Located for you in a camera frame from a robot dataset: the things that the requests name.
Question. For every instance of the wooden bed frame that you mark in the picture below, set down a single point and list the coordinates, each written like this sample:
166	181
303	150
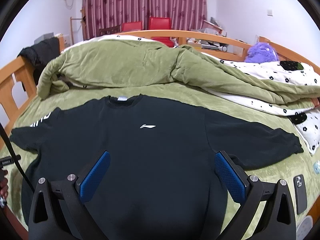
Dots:
21	70

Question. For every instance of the maroon patterned curtain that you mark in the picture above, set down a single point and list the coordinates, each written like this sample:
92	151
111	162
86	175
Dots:
101	14

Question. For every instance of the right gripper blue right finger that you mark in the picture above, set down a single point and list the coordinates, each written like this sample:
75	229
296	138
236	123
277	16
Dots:
278	218

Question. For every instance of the person's left hand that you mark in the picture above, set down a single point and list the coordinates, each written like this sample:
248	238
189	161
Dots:
4	188

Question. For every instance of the purple plush toy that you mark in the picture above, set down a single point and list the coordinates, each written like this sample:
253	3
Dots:
261	52

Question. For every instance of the black jacket on headboard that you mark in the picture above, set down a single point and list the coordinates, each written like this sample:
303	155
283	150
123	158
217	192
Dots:
40	54

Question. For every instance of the wooden coat rack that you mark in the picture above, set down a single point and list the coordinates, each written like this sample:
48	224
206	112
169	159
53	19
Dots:
77	27

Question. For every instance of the clutter on desk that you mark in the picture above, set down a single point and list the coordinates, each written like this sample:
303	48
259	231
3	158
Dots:
214	29

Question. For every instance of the white floral pillow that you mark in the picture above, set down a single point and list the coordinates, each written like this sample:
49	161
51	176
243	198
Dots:
307	125

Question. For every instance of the black long-sleeve sweatshirt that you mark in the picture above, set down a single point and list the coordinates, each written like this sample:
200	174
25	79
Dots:
161	183

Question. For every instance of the green fleece bed sheet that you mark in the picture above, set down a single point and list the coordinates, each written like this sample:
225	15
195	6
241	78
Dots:
296	164

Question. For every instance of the green quilt with floral lining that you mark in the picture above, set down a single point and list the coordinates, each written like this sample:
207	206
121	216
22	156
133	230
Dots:
118	61

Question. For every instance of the red chair left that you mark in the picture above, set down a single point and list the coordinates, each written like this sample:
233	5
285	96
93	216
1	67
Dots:
132	26

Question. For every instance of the black smartphone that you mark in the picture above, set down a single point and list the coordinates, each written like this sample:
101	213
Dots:
300	193

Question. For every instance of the wall light switch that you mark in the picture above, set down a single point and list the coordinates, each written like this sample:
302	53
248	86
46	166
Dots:
269	12

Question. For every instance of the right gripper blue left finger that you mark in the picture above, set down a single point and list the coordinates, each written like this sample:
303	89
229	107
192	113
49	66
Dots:
57	204

